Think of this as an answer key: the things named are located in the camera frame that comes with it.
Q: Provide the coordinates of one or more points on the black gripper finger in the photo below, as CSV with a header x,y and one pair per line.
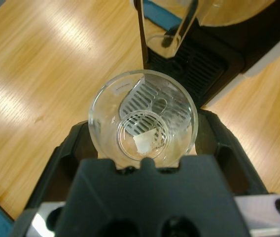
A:
x,y
231,163
66,160

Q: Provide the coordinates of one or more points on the clear drinking glass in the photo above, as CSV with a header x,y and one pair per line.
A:
x,y
105,128

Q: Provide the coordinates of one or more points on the white capsule coffee machine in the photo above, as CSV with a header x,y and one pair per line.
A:
x,y
204,64

